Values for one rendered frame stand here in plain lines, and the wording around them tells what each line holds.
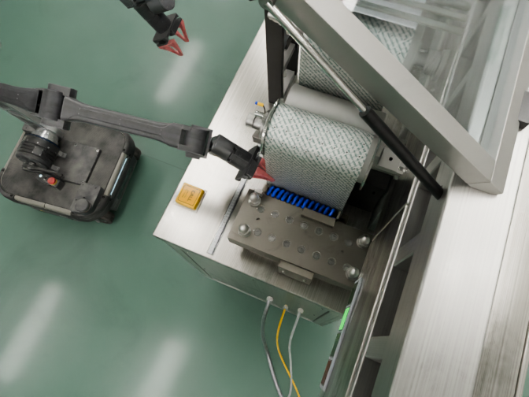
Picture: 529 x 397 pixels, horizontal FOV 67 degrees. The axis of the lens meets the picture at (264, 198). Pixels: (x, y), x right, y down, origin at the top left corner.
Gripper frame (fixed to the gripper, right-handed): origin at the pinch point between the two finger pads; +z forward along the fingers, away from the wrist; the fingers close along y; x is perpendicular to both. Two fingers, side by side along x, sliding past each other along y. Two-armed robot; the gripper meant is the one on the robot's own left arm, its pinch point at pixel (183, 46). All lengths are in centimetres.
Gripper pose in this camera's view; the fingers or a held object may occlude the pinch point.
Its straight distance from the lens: 146.0
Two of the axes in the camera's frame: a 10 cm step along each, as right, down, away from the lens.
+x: -8.2, -0.5, 5.7
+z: 5.1, 4.1, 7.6
